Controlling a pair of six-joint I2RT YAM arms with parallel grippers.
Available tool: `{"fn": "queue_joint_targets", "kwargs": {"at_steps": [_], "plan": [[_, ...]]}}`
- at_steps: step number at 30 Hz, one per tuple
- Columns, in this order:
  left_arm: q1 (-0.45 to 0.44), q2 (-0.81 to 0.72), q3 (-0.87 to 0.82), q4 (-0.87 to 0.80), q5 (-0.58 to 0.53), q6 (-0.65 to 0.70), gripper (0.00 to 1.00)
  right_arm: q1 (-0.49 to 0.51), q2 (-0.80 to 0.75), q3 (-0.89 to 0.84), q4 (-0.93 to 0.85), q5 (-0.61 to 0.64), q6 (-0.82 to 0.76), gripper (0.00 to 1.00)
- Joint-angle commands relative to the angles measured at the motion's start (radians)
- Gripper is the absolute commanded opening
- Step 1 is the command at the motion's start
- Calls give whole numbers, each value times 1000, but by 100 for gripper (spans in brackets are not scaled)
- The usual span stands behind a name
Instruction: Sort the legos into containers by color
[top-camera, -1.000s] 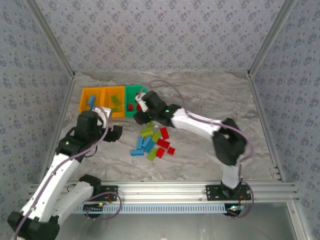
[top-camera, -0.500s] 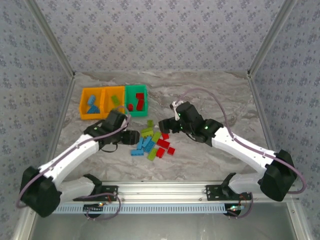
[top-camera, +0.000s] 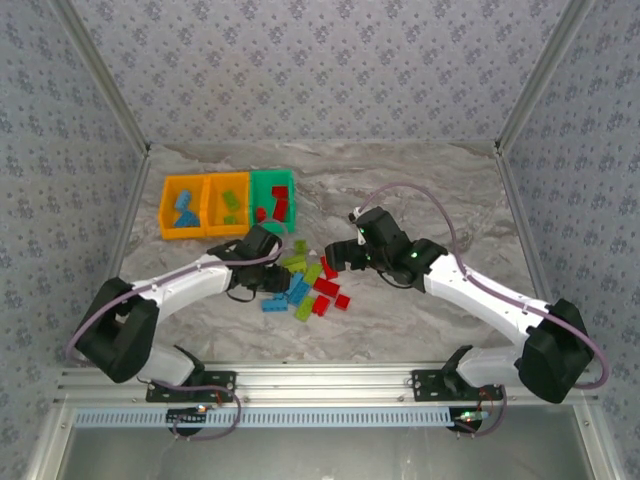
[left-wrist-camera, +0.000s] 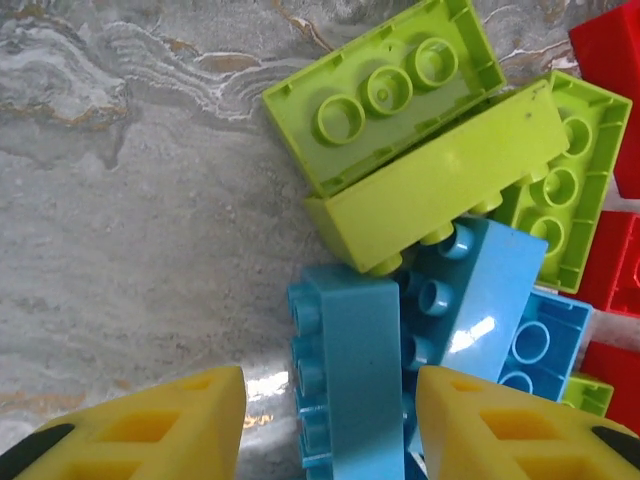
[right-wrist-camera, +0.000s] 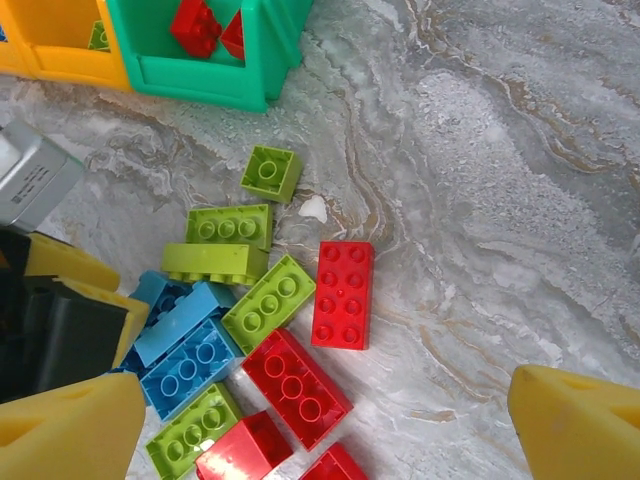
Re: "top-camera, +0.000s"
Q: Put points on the aluminium frame post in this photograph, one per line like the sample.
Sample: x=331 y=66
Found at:
x=102 y=75
x=545 y=75

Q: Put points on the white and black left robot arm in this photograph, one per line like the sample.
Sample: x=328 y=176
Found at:
x=175 y=285

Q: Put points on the orange plastic bin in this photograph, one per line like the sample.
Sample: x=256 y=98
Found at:
x=215 y=227
x=167 y=227

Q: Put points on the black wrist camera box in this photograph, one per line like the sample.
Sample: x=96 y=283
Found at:
x=380 y=222
x=262 y=240

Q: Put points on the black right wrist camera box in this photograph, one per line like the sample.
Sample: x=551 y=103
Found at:
x=380 y=222

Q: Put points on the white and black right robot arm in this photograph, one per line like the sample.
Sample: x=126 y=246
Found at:
x=480 y=295

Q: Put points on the grey metal tray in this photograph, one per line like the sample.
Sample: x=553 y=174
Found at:
x=320 y=455

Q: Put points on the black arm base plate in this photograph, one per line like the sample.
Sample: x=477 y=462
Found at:
x=430 y=385
x=220 y=382

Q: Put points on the small circuit board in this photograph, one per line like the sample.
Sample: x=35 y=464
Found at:
x=185 y=414
x=470 y=416

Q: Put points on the small red lego brick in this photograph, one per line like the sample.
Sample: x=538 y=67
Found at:
x=342 y=301
x=261 y=214

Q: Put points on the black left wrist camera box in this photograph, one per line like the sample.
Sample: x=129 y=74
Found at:
x=262 y=240

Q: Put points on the green plastic bin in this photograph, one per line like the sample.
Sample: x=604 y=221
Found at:
x=260 y=185

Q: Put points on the thin aluminium table rail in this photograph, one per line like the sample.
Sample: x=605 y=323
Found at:
x=320 y=143

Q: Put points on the long blue lego brick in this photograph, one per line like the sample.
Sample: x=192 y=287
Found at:
x=275 y=304

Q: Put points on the aluminium mounting rail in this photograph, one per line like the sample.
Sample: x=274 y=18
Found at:
x=325 y=380

